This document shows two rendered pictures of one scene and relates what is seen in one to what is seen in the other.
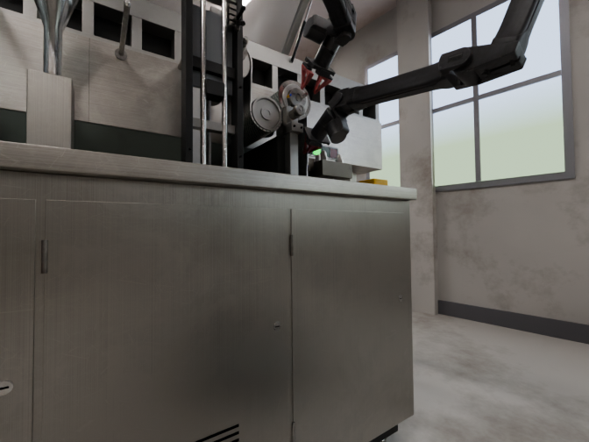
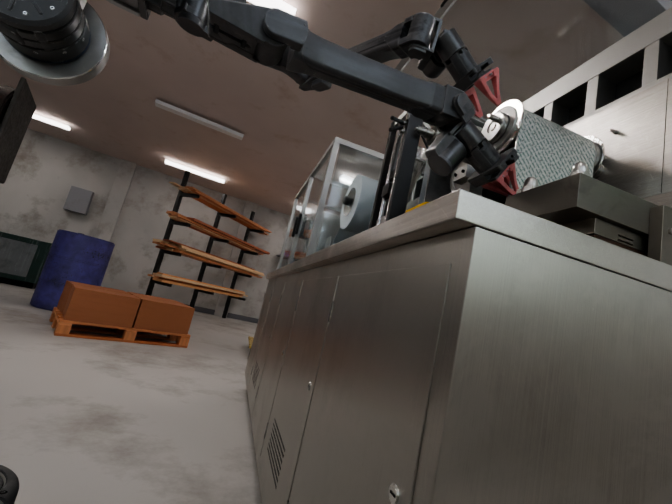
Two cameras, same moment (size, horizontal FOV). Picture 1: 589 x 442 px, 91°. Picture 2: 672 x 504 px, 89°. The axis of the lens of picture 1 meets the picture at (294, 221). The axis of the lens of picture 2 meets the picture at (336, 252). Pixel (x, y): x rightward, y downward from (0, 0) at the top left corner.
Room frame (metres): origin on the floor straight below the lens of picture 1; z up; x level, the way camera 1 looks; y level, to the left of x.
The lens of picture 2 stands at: (1.03, -0.84, 0.72)
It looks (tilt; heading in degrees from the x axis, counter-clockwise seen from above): 10 degrees up; 109
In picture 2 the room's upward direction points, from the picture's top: 13 degrees clockwise
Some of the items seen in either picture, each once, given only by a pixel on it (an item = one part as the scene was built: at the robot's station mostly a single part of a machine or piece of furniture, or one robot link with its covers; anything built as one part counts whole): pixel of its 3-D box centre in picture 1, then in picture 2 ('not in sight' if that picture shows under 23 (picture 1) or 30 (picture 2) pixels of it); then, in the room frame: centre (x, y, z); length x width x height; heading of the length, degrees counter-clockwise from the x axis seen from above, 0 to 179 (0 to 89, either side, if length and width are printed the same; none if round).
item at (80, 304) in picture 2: not in sight; (126, 314); (-2.09, 2.03, 0.21); 1.22 x 0.88 x 0.42; 55
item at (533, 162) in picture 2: (291, 148); (551, 192); (1.22, 0.01, 1.10); 0.23 x 0.01 x 0.18; 34
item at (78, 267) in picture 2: not in sight; (75, 271); (-3.47, 2.34, 0.48); 0.67 x 0.64 x 0.97; 129
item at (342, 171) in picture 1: (308, 176); (615, 230); (1.33, -0.06, 1.00); 0.40 x 0.16 x 0.06; 34
